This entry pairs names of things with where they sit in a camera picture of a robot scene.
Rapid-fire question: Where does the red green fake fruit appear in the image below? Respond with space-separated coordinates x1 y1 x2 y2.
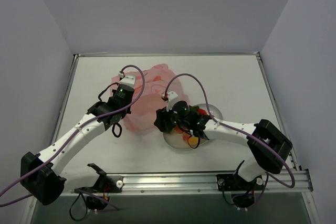
191 105 208 115

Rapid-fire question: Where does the orange fake peach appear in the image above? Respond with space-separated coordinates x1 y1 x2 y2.
187 136 201 149

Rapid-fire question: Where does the pink plastic bag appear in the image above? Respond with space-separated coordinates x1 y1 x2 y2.
123 63 190 133

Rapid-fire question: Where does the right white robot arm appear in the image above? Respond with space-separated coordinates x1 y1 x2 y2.
154 101 292 182

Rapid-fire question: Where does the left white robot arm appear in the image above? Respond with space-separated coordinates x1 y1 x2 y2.
20 78 135 205

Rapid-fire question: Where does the white oval plate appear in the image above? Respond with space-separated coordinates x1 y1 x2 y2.
163 103 223 151

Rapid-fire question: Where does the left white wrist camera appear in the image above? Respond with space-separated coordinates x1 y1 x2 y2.
118 72 136 89

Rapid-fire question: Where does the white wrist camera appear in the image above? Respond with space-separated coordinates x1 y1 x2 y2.
118 72 136 89
161 91 179 111

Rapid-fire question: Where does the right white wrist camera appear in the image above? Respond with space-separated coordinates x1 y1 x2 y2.
161 91 179 111

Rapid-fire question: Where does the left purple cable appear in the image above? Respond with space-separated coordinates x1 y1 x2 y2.
0 65 146 206

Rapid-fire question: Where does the purple cable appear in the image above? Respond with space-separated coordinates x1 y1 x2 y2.
0 65 146 206
162 72 296 189

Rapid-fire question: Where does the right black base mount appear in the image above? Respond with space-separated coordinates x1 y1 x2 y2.
216 173 264 192

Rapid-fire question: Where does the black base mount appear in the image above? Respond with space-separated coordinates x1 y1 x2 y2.
216 173 264 192
92 175 124 193

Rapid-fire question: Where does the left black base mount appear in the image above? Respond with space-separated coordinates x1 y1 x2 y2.
92 175 124 193

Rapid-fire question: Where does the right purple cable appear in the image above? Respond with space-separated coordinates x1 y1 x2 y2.
162 72 296 189

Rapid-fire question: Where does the aluminium front rail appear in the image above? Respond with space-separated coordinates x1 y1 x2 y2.
61 167 313 196

